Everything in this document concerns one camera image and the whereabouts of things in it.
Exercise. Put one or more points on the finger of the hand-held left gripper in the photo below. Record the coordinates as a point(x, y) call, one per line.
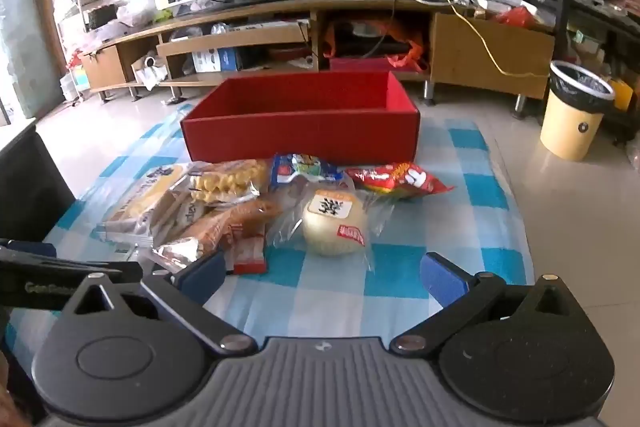
point(75, 268)
point(30, 248)

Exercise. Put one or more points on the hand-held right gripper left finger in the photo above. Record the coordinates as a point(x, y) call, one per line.
point(202, 272)

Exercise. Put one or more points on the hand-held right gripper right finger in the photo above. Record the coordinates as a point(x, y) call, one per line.
point(442, 279)

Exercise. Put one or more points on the silver white snack packet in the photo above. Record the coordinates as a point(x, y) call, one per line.
point(175, 252)

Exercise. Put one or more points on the red white long packet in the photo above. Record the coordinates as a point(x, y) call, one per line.
point(250, 257)

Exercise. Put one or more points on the orange bread packet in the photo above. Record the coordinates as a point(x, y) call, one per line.
point(225, 222)

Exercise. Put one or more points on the clear waffle packet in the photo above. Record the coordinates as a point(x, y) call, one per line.
point(225, 184)

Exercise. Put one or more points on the yellow toast bread packet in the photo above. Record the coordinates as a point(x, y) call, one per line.
point(145, 202)

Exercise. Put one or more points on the red puffed snack packet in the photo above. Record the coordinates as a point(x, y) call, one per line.
point(395, 181)

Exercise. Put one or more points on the round bun packet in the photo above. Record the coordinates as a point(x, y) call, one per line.
point(332, 222)

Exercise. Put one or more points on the blue white snack packet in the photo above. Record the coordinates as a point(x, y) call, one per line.
point(305, 169)

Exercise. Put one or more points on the red cardboard box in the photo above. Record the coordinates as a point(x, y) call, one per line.
point(300, 134)

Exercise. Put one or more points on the black bulky object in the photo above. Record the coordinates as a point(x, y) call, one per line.
point(30, 187)

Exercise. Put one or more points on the blue white checkered cloth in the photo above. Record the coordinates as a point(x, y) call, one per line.
point(320, 287)

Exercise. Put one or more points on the white storage cart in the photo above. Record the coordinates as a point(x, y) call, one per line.
point(85, 72)

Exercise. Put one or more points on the yellow trash bin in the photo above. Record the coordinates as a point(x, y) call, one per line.
point(570, 127)

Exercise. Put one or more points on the blue white carton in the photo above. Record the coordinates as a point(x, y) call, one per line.
point(225, 59)

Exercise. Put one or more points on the orange plastic bag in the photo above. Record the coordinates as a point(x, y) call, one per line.
point(412, 52)

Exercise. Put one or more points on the wooden television stand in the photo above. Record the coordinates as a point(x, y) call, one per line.
point(475, 52)

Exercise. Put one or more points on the red flat box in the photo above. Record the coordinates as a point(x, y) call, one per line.
point(360, 64)

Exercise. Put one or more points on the white plastic bag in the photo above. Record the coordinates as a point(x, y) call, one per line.
point(135, 12)

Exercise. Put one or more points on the red plastic bag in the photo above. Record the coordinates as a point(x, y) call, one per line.
point(517, 16)

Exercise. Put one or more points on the small white camera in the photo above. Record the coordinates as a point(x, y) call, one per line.
point(151, 63)

